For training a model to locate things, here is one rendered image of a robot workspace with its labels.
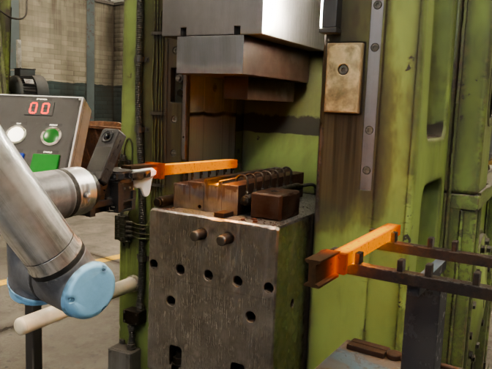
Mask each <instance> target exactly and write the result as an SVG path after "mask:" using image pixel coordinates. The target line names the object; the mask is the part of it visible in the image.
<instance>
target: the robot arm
mask: <svg viewBox="0 0 492 369"><path fill-rule="evenodd" d="M125 138H126V135H125V134H124V133H123V132H121V131H120V130H119V129H108V128H105V129H103V130H102V133H101V135H100V138H99V140H98V142H97V145H96V147H95V149H94V152H93V154H92V157H91V159H90V161H89V164H88V166H87V169H85V168H82V167H78V166H76V167H70V168H60V169H56V170H50V171H40V172H34V173H33V172H32V171H31V169H30V167H29V166H28V165H27V163H26V161H25V160H24V159H23V158H22V156H21V154H20V153H19V151H18V150H17V149H16V147H15V146H14V144H13V143H12V142H11V140H10V138H9V137H8V135H7V134H6V133H5V131H4V130H3V128H2V127H1V125H0V234H1V236H2V237H3V239H4V240H5V241H6V243H7V273H8V277H7V287H8V289H9V294H10V297H11V298H12V300H14V301H15V302H17V303H19V304H24V305H31V306H38V305H47V304H49V305H51V306H53V307H55V308H57V309H59V310H61V311H63V312H64V314H66V315H67V316H69V317H75V318H79V319H88V318H92V317H95V316H96V315H98V314H99V313H101V312H102V311H103V310H104V309H105V308H106V307H107V306H108V304H109V303H110V301H111V299H112V297H113V293H114V290H115V277H114V275H113V273H112V271H111V269H110V268H109V267H108V266H107V265H106V264H104V263H103V262H101V261H95V259H94V258H93V257H92V255H91V253H90V252H89V251H88V249H87V248H86V246H85V245H84V243H83V242H82V241H81V239H80V237H78V236H76V235H75V233H74V232H73V230H72V229H71V227H70V226H69V225H68V223H67V221H66V220H65V218H68V217H74V216H77V215H83V216H86V217H94V216H95V213H99V212H115V213H121V212H126V211H130V210H134V209H135V200H136V190H134V188H140V189H141V192H142V195H143V197H147V196H148V195H149V193H150V189H151V184H152V178H153V176H154V175H156V172H157V171H156V170H154V169H153V168H142V169H133V170H130V169H126V168H121V167H114V166H115V164H116V161H117V158H118V156H119V153H120V151H121V149H122V146H123V143H124V140H125ZM109 207H110V210H109ZM130 207H131V208H130ZM128 208H130V209H128Z"/></svg>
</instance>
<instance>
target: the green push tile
mask: <svg viewBox="0 0 492 369"><path fill-rule="evenodd" d="M60 157H61V156H60V155H59V154H33V156H32V159H31V165H30V169H31V171H32V172H33V173H34V172H40V171H50V170H56V169H58V167H59V161H60Z"/></svg>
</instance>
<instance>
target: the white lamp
mask: <svg viewBox="0 0 492 369"><path fill-rule="evenodd" d="M8 137H9V138H10V140H11V141H19V140H20V139H22V137H23V130H22V129H21V128H20V127H14V128H12V129H11V130H10V131H9V132H8Z"/></svg>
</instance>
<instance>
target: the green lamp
mask: <svg viewBox="0 0 492 369"><path fill-rule="evenodd" d="M58 137H59V132H58V131H57V130H55V129H49V130H46V131H45V132H44V134H43V139H44V141H45V142H47V143H53V142H54V141H56V140H57V139H58Z"/></svg>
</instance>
